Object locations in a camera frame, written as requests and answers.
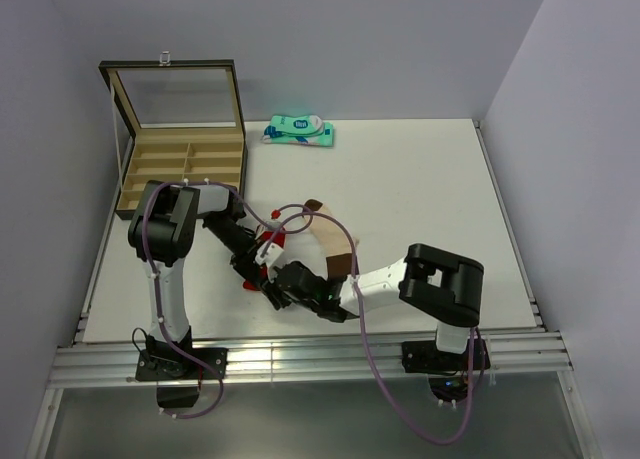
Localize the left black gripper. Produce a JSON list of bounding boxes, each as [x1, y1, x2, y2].
[[205, 213, 266, 286]]

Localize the red sock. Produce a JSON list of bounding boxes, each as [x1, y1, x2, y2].
[[242, 226, 286, 292]]

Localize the beige brown striped sock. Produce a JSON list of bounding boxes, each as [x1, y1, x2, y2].
[[310, 215, 354, 279]]

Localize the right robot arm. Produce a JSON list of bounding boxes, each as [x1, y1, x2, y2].
[[255, 243, 484, 369]]

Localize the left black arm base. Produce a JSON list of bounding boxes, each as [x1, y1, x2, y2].
[[135, 347, 228, 409]]

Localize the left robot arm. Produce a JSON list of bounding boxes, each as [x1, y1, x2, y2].
[[128, 180, 266, 378]]

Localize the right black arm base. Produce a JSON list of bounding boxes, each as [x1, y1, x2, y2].
[[401, 340, 472, 403]]

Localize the teal patterned folded socks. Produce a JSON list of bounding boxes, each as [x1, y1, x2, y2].
[[261, 115, 334, 147]]

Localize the black compartment organizer box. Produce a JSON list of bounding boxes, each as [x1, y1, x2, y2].
[[99, 52, 248, 220]]

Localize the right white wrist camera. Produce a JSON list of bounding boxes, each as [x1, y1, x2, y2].
[[254, 242, 285, 282]]

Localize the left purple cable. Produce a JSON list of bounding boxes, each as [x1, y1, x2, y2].
[[142, 178, 314, 420]]

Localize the purple cable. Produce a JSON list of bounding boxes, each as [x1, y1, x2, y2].
[[259, 213, 484, 445], [142, 178, 314, 420]]

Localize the aluminium front rail frame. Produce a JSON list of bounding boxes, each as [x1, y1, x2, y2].
[[27, 119, 602, 458]]

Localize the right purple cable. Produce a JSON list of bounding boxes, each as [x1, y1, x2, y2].
[[259, 213, 484, 445]]

